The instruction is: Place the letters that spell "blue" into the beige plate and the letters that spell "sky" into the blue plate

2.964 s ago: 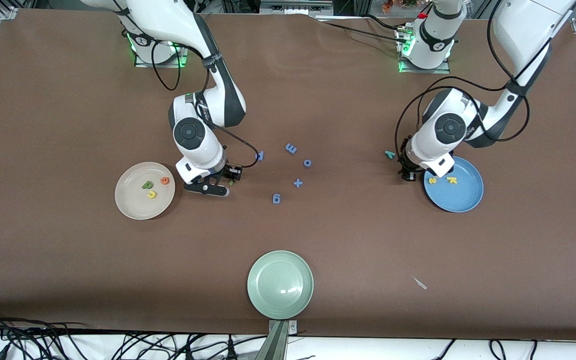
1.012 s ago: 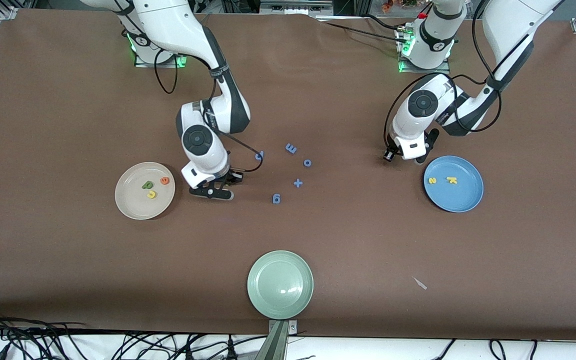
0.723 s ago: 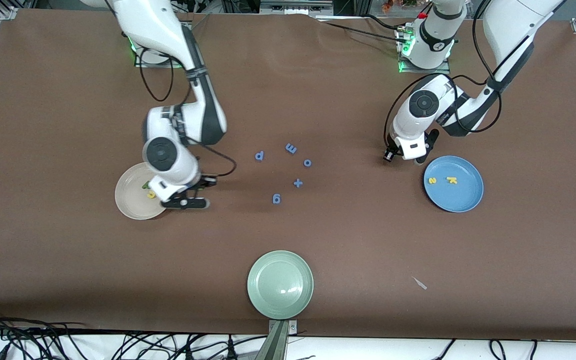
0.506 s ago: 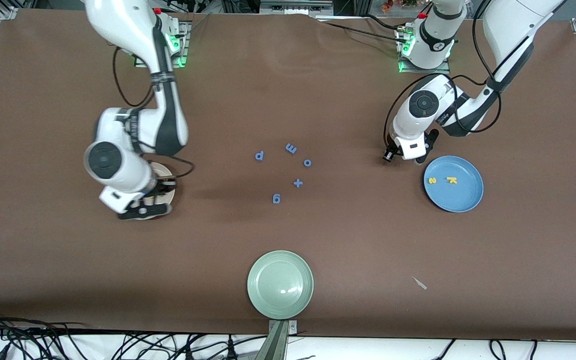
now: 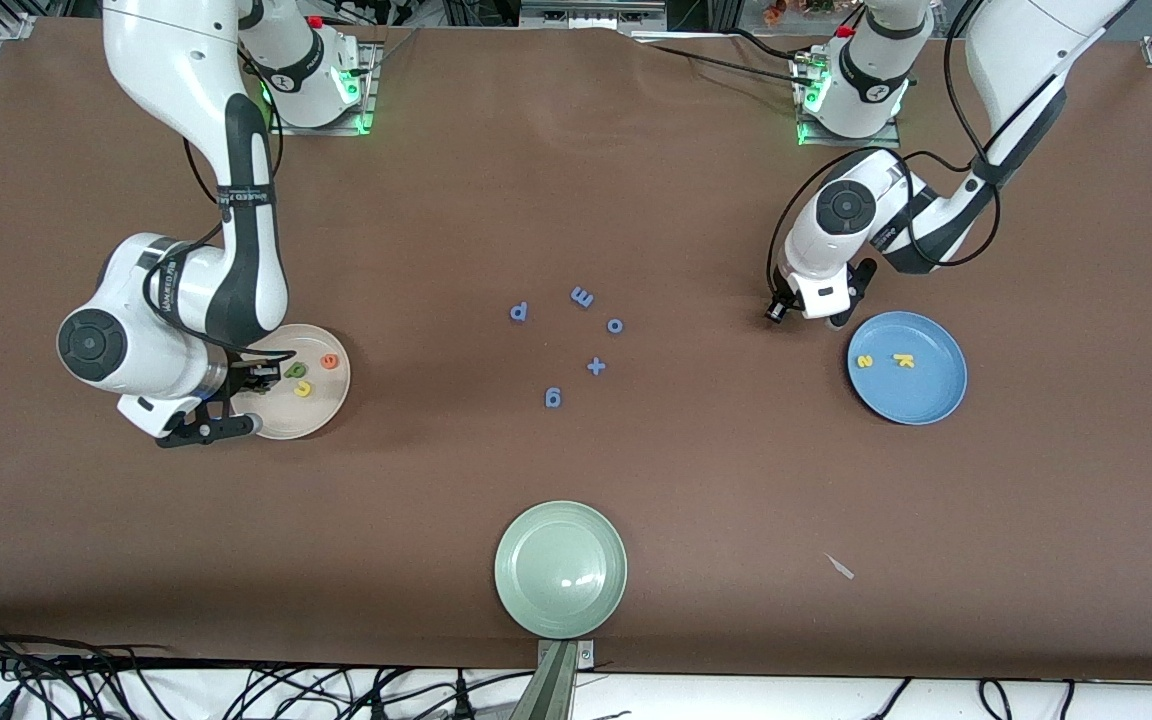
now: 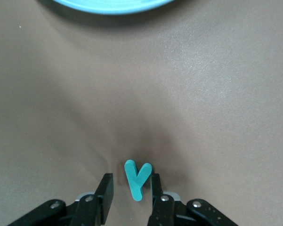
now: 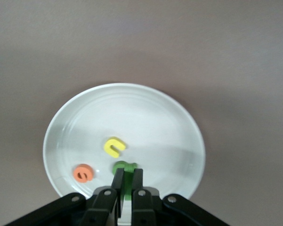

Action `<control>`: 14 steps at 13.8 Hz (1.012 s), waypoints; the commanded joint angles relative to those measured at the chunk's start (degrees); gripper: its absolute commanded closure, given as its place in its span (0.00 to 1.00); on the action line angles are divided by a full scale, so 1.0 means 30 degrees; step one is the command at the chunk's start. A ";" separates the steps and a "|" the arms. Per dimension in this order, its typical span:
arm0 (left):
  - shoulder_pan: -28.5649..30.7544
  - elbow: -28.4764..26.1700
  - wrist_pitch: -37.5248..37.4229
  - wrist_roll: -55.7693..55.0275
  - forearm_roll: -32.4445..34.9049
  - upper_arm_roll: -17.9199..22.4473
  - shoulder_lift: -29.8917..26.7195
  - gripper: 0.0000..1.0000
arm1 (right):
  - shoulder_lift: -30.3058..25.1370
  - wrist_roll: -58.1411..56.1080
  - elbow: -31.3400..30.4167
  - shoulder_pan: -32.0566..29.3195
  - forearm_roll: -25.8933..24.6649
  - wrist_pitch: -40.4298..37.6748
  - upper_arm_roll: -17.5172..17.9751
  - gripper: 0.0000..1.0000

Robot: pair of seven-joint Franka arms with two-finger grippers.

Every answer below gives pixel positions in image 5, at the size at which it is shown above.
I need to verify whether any beige round plate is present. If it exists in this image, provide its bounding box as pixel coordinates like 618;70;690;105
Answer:
233;323;352;441

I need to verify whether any blue round plate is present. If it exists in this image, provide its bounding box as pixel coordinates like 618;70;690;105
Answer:
846;310;969;426

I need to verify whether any brown table cover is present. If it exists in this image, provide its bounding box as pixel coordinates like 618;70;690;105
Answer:
0;18;1152;681

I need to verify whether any grey equipment box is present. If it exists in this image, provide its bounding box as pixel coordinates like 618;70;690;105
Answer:
519;0;669;31

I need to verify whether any green round plate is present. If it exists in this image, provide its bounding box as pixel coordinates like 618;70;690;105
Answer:
494;500;629;640

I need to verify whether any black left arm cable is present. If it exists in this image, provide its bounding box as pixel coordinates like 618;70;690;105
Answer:
768;0;1002;301

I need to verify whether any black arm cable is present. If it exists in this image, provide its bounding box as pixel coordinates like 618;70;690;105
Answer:
141;60;299;363
768;0;1002;301

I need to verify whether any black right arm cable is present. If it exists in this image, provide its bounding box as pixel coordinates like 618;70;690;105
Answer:
141;60;299;363

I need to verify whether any black base cable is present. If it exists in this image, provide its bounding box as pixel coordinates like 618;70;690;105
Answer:
631;38;809;86

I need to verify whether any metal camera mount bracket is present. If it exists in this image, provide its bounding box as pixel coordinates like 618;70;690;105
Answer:
508;640;597;720

